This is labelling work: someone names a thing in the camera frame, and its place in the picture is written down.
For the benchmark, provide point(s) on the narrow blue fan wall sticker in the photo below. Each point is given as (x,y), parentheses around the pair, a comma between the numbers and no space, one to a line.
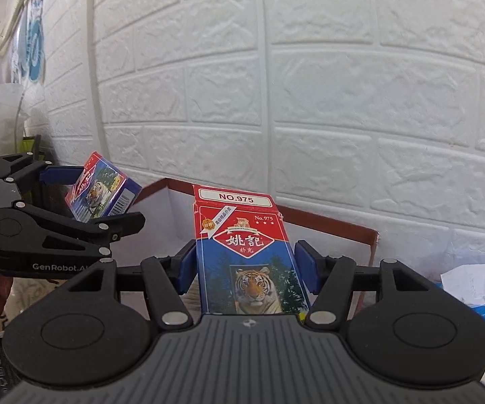
(19,61)

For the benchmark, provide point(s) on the blue red tiger card pack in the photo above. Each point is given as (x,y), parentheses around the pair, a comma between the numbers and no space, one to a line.
(99,189)
(246,252)

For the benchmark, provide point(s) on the brown cardboard box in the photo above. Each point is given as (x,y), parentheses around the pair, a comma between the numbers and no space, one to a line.
(343,229)

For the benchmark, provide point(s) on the round floral plate wall sticker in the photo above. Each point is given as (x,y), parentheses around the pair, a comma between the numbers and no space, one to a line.
(37,2)

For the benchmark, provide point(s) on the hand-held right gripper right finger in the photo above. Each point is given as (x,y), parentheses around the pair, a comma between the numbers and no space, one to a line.
(309,263)

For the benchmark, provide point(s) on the blue folding fan wall sticker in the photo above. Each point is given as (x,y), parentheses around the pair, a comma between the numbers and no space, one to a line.
(36,50)

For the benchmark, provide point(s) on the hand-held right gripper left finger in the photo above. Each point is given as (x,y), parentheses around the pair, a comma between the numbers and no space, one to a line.
(187,267)

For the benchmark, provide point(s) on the blue tissue pack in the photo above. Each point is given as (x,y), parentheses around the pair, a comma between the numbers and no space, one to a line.
(478,282)

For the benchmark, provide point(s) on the green panel black frame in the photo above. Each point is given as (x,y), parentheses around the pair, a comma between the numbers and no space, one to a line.
(30,143)

